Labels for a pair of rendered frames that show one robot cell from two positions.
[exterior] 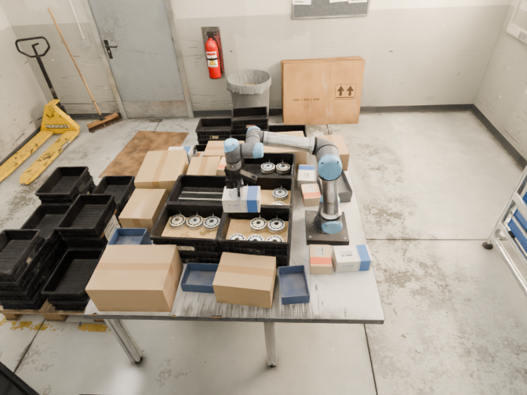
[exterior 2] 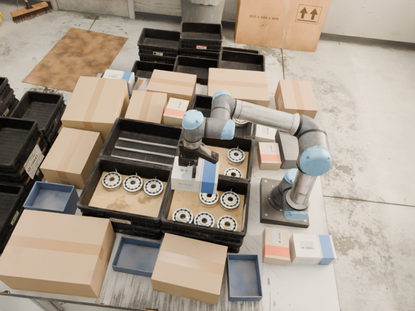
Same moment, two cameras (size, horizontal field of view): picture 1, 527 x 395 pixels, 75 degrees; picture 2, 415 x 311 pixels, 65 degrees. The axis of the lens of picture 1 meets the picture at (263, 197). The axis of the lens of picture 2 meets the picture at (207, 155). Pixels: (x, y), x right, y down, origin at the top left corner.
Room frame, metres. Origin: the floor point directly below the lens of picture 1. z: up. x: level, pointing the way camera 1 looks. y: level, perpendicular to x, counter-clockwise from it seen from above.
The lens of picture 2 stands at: (0.61, 0.15, 2.30)
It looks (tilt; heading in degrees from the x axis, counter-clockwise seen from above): 51 degrees down; 355
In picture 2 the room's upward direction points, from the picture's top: 6 degrees clockwise
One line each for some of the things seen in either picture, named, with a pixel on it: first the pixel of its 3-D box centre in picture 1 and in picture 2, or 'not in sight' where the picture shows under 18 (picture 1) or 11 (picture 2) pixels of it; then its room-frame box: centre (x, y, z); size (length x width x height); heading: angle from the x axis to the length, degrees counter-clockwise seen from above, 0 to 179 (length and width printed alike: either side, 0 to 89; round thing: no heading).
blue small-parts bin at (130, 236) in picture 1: (129, 240); (51, 199); (1.48, 0.84, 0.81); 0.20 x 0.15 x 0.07; 84
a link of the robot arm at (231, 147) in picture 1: (232, 150); (193, 126); (1.46, 0.14, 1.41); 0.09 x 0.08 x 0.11; 85
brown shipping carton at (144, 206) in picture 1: (146, 211); (75, 158); (1.77, 0.80, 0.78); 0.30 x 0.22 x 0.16; 172
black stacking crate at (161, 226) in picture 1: (190, 227); (128, 193); (1.49, 0.45, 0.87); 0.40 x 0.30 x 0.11; 81
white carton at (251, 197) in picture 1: (241, 199); (195, 175); (1.46, 0.12, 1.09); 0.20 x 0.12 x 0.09; 85
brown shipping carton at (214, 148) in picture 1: (225, 156); (172, 91); (2.39, 0.29, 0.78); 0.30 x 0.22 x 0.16; 83
